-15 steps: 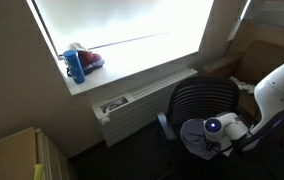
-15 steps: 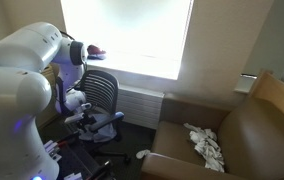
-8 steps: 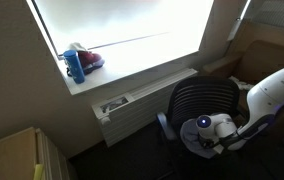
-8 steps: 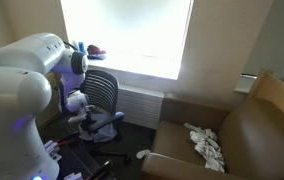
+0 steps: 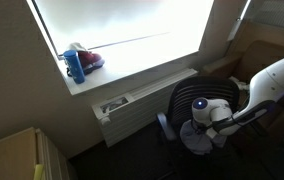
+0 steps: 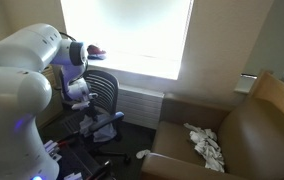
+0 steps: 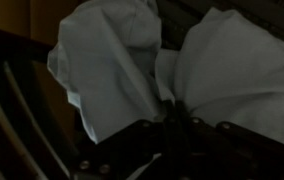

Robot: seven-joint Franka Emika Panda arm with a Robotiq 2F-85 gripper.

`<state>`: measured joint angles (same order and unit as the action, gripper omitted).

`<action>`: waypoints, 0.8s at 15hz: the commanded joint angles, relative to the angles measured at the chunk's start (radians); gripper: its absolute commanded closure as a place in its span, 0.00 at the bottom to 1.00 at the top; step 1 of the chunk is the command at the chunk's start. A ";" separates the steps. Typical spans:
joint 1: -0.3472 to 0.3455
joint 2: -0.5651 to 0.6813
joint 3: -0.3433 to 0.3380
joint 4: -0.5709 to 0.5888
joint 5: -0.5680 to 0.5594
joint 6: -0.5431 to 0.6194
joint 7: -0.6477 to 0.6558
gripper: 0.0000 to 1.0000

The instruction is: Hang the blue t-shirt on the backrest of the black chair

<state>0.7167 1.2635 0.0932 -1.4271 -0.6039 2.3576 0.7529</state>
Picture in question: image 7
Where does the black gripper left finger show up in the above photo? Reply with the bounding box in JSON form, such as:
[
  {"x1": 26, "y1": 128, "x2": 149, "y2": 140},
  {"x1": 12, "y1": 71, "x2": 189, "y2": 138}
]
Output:
[{"x1": 70, "y1": 99, "x2": 176, "y2": 180}]

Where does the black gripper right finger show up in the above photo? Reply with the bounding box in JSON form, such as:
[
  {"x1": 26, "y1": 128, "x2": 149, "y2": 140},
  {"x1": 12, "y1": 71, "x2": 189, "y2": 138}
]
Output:
[{"x1": 174, "y1": 99, "x2": 284, "y2": 180}]

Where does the blue t-shirt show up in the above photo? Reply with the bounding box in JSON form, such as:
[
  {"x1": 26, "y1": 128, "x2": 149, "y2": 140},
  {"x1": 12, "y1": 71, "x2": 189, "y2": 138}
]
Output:
[{"x1": 46, "y1": 0, "x2": 284, "y2": 152}]

